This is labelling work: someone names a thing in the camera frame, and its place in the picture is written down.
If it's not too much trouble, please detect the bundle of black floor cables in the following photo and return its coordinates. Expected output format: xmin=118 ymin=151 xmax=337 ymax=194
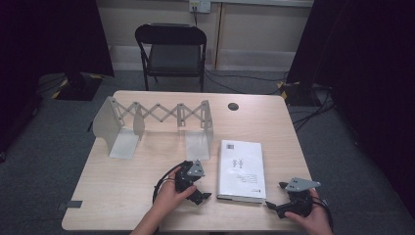
xmin=292 ymin=87 xmax=337 ymax=132

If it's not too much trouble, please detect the right hand-held gripper cable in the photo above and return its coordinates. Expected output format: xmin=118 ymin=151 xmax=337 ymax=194
xmin=311 ymin=195 xmax=335 ymax=230

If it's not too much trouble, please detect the expandable grey metal book rack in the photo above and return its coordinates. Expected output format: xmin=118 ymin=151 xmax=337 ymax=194
xmin=92 ymin=96 xmax=214 ymax=162

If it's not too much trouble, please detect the black floor cable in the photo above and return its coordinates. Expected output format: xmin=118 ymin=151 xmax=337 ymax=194
xmin=204 ymin=67 xmax=288 ymax=96

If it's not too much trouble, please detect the grey tape strip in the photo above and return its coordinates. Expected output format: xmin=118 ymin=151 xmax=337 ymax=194
xmin=57 ymin=200 xmax=83 ymax=211

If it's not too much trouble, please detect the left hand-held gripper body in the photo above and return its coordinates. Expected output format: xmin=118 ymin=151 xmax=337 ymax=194
xmin=174 ymin=159 xmax=206 ymax=194

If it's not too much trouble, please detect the white book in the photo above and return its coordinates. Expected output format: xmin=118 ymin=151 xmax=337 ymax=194
xmin=216 ymin=139 xmax=267 ymax=205

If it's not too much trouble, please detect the black stand base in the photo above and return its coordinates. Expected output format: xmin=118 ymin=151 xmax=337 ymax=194
xmin=51 ymin=72 xmax=104 ymax=102
xmin=279 ymin=81 xmax=323 ymax=108

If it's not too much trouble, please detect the black curtain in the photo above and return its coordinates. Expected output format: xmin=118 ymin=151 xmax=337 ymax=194
xmin=287 ymin=0 xmax=415 ymax=212
xmin=0 ymin=0 xmax=115 ymax=153

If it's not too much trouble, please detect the white wall socket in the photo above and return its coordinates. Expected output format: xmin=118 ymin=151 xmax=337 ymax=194
xmin=189 ymin=0 xmax=212 ymax=15

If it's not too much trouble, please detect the black folding chair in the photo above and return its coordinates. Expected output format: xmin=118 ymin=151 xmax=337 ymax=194
xmin=134 ymin=23 xmax=208 ymax=93

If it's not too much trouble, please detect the person's right hand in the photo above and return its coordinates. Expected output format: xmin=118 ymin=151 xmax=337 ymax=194
xmin=284 ymin=189 xmax=334 ymax=235

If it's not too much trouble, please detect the person's left hand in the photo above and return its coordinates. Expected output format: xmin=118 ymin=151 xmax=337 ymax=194
xmin=152 ymin=177 xmax=199 ymax=219

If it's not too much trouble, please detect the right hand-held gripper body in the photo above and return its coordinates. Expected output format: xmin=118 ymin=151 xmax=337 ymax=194
xmin=276 ymin=176 xmax=321 ymax=219

